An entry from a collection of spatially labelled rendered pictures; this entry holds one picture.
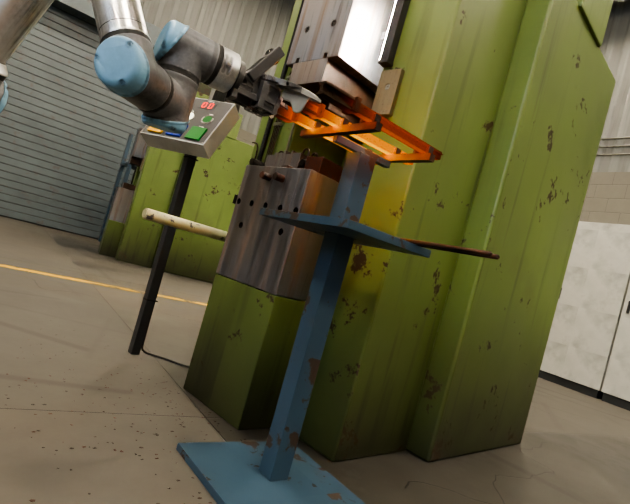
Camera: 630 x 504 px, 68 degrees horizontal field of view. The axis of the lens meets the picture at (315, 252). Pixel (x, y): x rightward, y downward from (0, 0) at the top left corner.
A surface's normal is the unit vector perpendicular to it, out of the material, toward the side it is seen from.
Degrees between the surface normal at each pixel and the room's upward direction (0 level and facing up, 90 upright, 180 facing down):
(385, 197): 90
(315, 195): 90
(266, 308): 90
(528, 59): 90
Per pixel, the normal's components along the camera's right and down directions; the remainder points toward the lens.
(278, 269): -0.68, -0.21
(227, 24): 0.55, 0.13
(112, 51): -0.17, 0.00
